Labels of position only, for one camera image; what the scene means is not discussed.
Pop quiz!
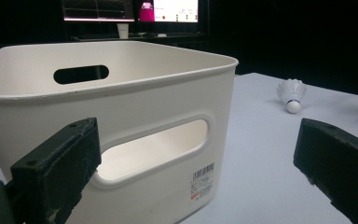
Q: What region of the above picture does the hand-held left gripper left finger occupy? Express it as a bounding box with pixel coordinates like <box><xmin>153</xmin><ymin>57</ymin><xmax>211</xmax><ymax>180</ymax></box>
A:
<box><xmin>10</xmin><ymin>117</ymin><xmax>103</xmax><ymax>224</ymax></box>

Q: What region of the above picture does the white plastic storage bin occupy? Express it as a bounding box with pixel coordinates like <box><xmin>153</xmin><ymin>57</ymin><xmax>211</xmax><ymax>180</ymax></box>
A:
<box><xmin>0</xmin><ymin>40</ymin><xmax>240</xmax><ymax>224</ymax></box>

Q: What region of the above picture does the white table board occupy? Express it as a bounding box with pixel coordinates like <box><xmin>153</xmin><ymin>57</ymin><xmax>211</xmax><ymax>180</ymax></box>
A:
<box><xmin>0</xmin><ymin>72</ymin><xmax>358</xmax><ymax>224</ymax></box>

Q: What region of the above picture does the computer monitor with bright screen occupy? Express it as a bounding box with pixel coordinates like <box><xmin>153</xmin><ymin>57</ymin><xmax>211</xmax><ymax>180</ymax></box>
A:
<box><xmin>136</xmin><ymin>0</ymin><xmax>200</xmax><ymax>23</ymax></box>

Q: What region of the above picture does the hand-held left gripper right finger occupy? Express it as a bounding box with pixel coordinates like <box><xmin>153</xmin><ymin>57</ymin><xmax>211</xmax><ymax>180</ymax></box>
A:
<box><xmin>293</xmin><ymin>118</ymin><xmax>358</xmax><ymax>224</ymax></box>

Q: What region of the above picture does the computer monitor with dark screen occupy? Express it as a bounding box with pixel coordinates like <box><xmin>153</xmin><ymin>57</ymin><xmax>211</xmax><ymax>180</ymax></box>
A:
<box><xmin>60</xmin><ymin>0</ymin><xmax>136</xmax><ymax>23</ymax></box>

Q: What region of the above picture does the white shuttlecock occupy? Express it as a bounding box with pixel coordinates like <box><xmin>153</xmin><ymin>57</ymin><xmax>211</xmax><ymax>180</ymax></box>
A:
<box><xmin>276</xmin><ymin>77</ymin><xmax>308</xmax><ymax>114</ymax></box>

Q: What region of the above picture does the white paper cup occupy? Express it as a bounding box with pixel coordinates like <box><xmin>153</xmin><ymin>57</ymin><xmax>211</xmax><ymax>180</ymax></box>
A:
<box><xmin>117</xmin><ymin>23</ymin><xmax>131</xmax><ymax>40</ymax></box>

